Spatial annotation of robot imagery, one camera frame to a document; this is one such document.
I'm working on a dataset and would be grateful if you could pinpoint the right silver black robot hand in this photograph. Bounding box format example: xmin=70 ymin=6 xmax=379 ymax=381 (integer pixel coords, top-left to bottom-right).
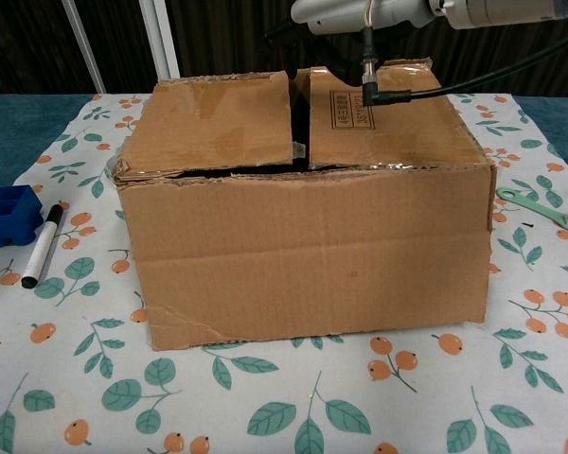
xmin=263 ymin=0 xmax=437 ymax=81

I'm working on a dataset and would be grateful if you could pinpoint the brown cardboard box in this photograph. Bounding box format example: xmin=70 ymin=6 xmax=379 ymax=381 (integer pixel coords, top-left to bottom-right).
xmin=106 ymin=57 xmax=498 ymax=352

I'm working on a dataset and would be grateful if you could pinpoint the mint green hairbrush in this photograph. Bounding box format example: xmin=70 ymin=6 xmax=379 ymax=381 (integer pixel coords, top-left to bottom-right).
xmin=495 ymin=186 xmax=568 ymax=240

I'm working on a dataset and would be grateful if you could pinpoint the white marker black cap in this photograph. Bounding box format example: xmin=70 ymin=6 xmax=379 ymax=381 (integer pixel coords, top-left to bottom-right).
xmin=21 ymin=202 xmax=65 ymax=290

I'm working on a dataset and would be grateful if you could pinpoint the floral print tablecloth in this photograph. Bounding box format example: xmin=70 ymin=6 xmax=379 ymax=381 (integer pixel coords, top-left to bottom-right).
xmin=0 ymin=93 xmax=568 ymax=454

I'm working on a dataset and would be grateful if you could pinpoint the blue plastic grid block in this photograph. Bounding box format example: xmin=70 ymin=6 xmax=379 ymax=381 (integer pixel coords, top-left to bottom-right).
xmin=0 ymin=184 xmax=44 ymax=250

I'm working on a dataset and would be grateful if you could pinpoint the right black hand cable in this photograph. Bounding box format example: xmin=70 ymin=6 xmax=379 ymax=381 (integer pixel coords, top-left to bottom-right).
xmin=359 ymin=26 xmax=568 ymax=108

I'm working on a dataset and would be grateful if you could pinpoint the white partition frame post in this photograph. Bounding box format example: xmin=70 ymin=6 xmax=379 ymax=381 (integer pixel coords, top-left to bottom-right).
xmin=139 ymin=0 xmax=181 ymax=79

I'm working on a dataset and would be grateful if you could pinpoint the thin white partition post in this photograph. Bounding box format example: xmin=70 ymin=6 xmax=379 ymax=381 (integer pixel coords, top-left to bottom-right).
xmin=65 ymin=0 xmax=106 ymax=95

